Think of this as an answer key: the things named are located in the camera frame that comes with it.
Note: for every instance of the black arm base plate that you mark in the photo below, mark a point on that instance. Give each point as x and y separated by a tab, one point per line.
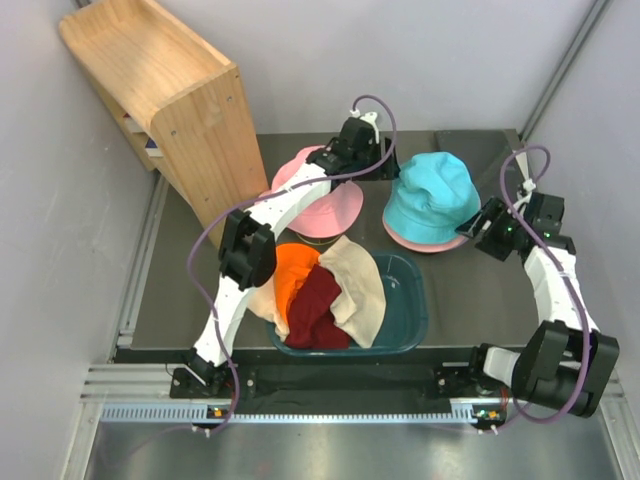
290	380

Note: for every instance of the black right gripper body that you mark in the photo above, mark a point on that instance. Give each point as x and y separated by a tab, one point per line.
500	237

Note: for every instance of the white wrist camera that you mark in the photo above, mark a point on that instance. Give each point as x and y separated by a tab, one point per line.
524	193
370	118

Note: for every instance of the turquoise bucket hat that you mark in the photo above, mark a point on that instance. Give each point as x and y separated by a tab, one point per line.
432	196

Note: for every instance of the aluminium frame rail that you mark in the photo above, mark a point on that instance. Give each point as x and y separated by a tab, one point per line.
131	427

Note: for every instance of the wooden shelf unit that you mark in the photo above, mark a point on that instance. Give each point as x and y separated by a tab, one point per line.
187	96

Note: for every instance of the gold wire hat stand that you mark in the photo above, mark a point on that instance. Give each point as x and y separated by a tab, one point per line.
317	242

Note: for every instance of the dark red bucket hat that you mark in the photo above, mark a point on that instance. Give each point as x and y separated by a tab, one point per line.
311	322

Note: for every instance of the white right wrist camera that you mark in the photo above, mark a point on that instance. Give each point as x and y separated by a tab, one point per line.
524	193

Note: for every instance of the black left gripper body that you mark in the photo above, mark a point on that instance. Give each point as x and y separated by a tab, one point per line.
370	155

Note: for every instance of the beige bucket hat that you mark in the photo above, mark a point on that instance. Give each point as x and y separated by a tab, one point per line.
359	309

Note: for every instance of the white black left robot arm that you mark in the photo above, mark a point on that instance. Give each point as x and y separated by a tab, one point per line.
247	254

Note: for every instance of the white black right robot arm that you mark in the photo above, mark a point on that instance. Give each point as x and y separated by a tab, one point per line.
567	360

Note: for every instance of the light pink bucket hat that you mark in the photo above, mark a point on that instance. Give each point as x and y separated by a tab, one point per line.
429	248

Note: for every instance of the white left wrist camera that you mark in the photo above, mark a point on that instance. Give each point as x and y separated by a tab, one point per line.
370	118

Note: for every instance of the teal plastic basin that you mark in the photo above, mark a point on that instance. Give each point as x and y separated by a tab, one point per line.
406	316

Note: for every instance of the orange bucket hat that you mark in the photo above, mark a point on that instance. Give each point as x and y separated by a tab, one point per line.
294	263

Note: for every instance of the peach bucket hat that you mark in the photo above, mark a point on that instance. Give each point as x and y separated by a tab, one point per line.
263	304

